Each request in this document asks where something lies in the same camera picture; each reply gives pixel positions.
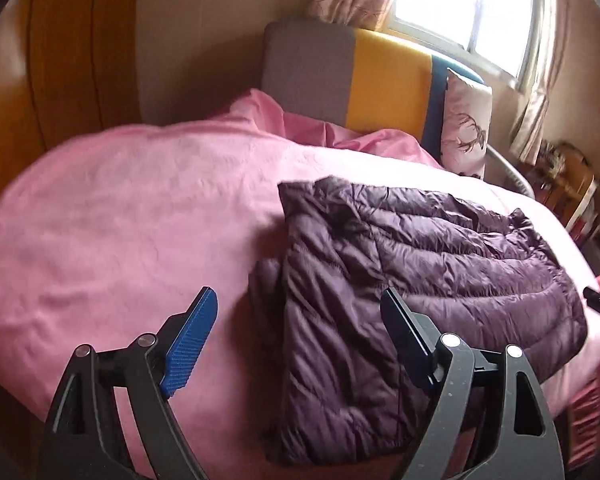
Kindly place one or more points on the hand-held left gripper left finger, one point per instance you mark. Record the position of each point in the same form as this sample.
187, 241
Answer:
190, 340

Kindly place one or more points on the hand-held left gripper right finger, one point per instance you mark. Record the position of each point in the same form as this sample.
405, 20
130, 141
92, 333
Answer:
410, 340

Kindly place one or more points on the purple quilted puffer jacket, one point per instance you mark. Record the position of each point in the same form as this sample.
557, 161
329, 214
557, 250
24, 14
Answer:
380, 250

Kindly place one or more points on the light pink bed sheet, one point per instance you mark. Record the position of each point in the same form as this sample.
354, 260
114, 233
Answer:
545, 220

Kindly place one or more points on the person's red patterned clothing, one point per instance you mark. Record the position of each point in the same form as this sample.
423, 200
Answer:
592, 410

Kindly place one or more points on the cluttered wooden shelf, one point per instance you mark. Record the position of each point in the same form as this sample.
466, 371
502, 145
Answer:
570, 185

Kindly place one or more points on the pink fleece blanket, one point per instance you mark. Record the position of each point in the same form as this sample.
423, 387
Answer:
130, 220

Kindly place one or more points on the pink crumpled duvet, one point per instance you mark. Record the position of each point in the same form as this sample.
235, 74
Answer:
330, 127

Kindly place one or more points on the deer print pillow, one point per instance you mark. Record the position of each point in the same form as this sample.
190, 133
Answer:
467, 120

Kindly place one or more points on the grey yellow blue headboard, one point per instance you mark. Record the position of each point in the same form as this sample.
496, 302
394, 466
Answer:
380, 75

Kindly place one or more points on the brown wooden wardrobe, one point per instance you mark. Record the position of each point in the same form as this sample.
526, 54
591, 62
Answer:
55, 60

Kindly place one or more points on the window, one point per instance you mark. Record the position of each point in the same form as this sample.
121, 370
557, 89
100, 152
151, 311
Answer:
460, 5

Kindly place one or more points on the grey bed rail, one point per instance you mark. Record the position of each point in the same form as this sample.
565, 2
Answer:
512, 170

